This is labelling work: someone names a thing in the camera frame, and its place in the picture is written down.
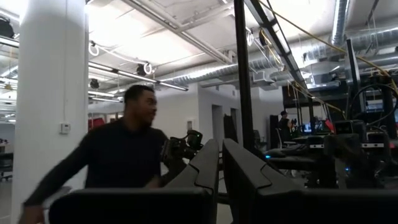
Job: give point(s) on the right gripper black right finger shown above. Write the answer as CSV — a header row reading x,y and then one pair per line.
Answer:
x,y
280,205

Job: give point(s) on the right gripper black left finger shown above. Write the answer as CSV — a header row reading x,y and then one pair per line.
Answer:
x,y
155,205

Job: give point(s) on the person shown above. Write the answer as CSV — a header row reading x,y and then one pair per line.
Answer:
x,y
118,155
283,127

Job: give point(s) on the white column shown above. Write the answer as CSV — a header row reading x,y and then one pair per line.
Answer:
x,y
46,77

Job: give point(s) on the white wall thermostat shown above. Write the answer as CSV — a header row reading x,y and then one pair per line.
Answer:
x,y
65,128

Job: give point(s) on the silver ventilation duct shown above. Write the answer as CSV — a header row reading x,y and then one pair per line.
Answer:
x,y
217,70

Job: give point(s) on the black aluminium table frame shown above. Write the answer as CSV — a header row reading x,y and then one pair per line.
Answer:
x,y
244,93

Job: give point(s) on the black background robot gripper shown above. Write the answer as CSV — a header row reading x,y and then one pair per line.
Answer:
x,y
180,149

